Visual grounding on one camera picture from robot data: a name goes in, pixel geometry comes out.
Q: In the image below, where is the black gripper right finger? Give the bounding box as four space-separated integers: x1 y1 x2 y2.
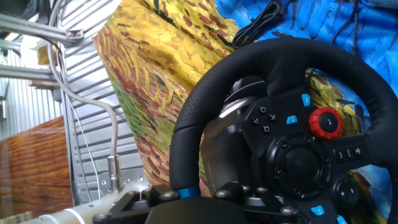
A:
213 182 300 224

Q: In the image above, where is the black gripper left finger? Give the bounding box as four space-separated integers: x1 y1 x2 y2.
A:
92 184 181 224

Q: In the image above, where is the black leather racing steering wheel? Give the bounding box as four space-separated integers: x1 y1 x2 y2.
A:
169 37 398 224

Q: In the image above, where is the wood grain panel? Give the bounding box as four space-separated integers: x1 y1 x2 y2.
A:
0 115 74 218

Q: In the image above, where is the painted wheatfield print cloth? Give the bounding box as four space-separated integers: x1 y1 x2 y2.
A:
92 0 398 224

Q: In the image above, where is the beige foam block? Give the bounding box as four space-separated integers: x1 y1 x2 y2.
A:
37 43 59 67

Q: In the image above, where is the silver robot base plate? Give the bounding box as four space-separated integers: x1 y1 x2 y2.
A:
71 167 150 205

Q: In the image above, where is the thin white cable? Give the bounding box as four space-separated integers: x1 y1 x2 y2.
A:
66 98 102 200

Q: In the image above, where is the thick grey robot cable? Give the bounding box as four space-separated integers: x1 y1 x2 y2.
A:
46 0 124 193

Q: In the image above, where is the black steering wheel cable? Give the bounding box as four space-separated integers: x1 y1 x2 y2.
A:
231 0 361 57

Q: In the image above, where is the aluminium profile frame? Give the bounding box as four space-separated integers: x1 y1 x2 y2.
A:
0 12 85 82

